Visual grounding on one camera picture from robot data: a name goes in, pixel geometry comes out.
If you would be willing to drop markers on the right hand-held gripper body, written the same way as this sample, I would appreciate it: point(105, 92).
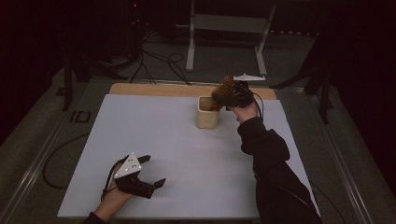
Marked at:
point(241, 91)

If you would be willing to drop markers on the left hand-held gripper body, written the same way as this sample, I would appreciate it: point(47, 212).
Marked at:
point(128, 168)

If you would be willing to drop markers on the wooden paddle hairbrush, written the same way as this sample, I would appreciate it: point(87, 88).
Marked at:
point(225, 85)

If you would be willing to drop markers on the cream square cup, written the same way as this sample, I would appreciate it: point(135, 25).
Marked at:
point(207, 119)

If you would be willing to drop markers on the person's right hand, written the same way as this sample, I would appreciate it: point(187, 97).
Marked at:
point(246, 112)

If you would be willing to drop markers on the person's left hand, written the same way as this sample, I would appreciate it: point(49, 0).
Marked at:
point(113, 196)

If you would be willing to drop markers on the white metal stand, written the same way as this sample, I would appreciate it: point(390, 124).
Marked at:
point(227, 23)

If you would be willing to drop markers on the black floor label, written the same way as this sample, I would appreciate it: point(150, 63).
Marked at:
point(80, 117)

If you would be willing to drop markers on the black stand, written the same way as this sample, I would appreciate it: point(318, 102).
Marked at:
point(325, 93)
point(67, 87)

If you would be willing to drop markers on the metal floor rail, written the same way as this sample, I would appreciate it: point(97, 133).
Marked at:
point(31, 174)
point(342, 174)

